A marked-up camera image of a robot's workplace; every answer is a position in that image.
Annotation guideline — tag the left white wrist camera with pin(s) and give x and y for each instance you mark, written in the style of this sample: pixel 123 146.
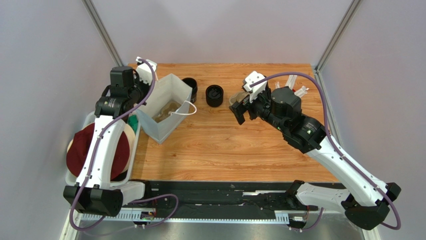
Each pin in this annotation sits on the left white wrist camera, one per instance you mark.
pixel 144 71

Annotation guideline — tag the green item in bin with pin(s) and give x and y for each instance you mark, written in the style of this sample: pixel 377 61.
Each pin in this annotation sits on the green item in bin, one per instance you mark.
pixel 133 122

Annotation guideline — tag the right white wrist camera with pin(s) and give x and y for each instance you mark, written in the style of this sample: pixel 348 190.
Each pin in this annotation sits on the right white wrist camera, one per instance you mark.
pixel 254 84

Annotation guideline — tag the white paper bag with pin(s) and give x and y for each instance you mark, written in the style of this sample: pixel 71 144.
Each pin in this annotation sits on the white paper bag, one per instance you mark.
pixel 168 88

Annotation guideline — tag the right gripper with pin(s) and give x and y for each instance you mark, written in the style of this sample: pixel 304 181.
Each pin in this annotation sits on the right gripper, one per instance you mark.
pixel 246 107

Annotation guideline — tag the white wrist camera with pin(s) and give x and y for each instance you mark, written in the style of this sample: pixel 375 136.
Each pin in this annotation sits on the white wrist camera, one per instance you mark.
pixel 254 84
pixel 144 71

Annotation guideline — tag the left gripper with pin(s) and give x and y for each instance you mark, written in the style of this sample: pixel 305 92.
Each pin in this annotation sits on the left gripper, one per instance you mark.
pixel 145 86

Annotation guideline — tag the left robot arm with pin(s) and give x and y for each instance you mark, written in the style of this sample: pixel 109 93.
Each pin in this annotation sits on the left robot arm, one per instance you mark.
pixel 104 149

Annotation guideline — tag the maroon cloth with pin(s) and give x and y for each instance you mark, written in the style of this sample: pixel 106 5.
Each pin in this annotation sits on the maroon cloth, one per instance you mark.
pixel 78 153

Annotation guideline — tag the white plastic bin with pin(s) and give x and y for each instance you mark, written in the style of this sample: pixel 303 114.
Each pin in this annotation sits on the white plastic bin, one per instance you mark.
pixel 70 179

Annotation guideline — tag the black lidded coffee cup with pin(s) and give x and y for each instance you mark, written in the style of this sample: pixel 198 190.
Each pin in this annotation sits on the black lidded coffee cup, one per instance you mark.
pixel 214 95

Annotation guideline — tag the pulp cup carrier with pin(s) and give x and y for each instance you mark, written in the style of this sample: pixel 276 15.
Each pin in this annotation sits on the pulp cup carrier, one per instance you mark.
pixel 237 97
pixel 166 111

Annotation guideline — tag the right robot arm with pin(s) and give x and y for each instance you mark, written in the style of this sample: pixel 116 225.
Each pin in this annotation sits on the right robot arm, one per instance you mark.
pixel 364 199

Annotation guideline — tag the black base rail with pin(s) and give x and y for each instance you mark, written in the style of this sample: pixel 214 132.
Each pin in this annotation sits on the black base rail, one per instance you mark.
pixel 226 201

